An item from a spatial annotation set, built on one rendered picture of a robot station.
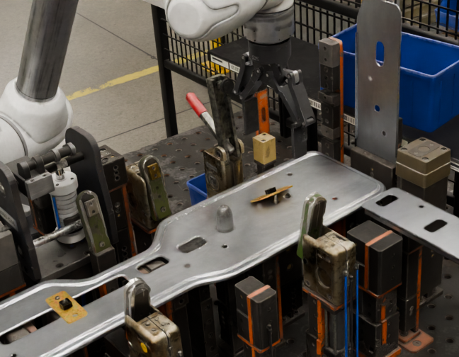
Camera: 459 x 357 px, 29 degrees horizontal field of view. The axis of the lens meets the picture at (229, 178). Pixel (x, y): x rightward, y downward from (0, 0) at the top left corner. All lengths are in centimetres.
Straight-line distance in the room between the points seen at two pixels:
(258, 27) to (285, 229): 38
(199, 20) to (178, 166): 118
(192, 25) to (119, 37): 403
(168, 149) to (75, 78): 237
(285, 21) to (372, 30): 29
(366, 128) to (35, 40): 79
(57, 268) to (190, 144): 100
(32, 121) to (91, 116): 223
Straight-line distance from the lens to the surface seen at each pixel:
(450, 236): 164
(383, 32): 175
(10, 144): 220
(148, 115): 437
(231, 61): 227
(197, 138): 261
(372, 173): 188
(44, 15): 207
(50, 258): 171
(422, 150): 178
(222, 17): 135
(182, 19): 135
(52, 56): 213
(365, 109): 185
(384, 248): 163
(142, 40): 528
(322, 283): 158
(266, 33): 152
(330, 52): 191
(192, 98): 183
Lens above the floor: 193
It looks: 31 degrees down
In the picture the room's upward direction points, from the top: 5 degrees counter-clockwise
